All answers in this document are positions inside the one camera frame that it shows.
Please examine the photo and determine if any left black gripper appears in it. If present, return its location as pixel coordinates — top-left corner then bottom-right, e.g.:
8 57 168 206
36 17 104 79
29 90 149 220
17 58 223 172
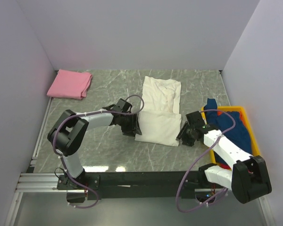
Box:
119 113 142 137

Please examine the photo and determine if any white t shirt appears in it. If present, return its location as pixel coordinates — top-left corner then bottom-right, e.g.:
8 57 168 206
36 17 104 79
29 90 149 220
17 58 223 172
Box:
135 76 182 147

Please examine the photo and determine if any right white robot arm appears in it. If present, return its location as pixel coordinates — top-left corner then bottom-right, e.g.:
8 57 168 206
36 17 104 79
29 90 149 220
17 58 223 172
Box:
177 111 272 203

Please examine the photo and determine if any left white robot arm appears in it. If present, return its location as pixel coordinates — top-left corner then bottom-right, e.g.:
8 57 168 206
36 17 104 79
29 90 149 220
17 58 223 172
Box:
47 98 142 189

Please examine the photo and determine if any orange t shirt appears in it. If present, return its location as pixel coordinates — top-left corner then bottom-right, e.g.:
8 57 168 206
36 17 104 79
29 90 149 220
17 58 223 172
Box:
217 111 245 124

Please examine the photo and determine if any blue t shirt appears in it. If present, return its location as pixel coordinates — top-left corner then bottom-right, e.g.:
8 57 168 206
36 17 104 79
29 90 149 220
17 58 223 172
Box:
205 111 252 154

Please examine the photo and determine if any yellow plastic bin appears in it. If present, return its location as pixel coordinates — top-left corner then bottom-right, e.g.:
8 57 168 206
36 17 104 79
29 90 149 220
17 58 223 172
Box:
202 99 260 156

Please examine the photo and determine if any black base bar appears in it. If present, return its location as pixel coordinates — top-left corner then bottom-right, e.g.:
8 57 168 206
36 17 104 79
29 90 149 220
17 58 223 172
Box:
56 171 219 203

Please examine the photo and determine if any folded pink t shirt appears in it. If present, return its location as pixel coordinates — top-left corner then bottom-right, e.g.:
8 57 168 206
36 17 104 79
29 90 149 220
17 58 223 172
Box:
47 69 92 100

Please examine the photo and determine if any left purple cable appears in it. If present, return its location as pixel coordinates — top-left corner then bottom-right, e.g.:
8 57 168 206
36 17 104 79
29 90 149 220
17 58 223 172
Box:
52 94 145 209

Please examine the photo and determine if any aluminium frame rail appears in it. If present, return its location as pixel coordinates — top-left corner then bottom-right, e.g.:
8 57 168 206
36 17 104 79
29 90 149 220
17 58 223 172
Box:
15 150 59 193

